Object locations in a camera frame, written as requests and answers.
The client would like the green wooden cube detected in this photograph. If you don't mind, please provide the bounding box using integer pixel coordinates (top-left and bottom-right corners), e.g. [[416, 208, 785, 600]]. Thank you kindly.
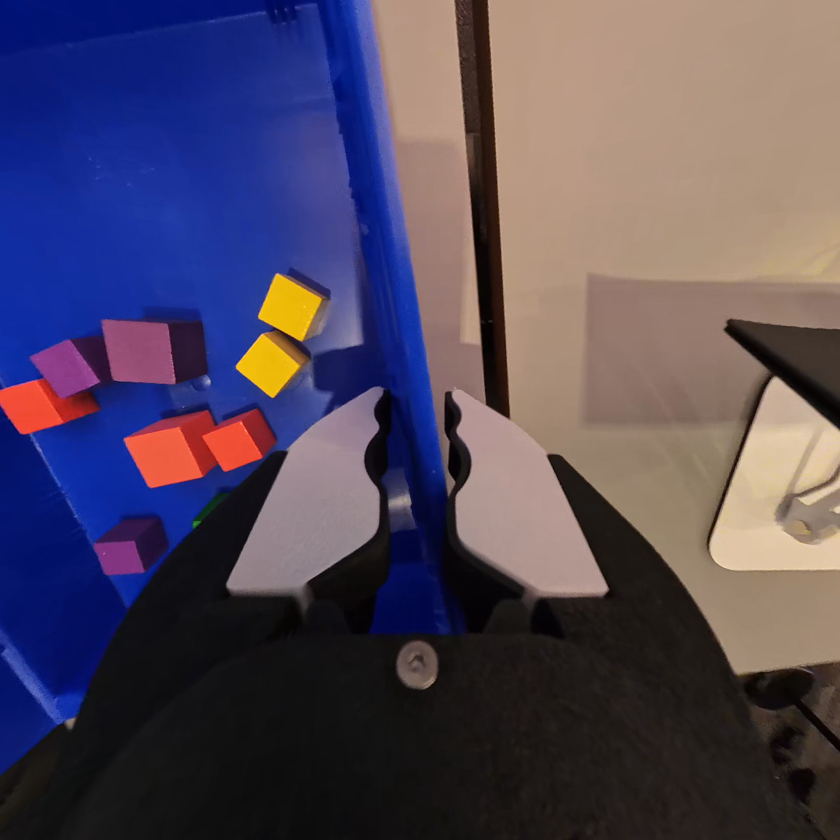
[[192, 492, 231, 531]]

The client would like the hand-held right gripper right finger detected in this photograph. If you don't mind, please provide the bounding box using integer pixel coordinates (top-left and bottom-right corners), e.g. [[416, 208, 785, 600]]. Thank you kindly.
[[444, 388, 610, 634]]

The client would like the white document stand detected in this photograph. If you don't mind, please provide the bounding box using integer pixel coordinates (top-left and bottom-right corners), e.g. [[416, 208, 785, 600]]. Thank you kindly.
[[707, 374, 840, 572]]

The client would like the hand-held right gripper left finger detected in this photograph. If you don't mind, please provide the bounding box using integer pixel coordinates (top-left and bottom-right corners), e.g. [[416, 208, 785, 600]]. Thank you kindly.
[[226, 387, 393, 634]]

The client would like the blue plastic bin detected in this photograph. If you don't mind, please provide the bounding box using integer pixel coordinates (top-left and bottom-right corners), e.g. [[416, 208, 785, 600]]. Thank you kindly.
[[0, 0, 450, 775]]

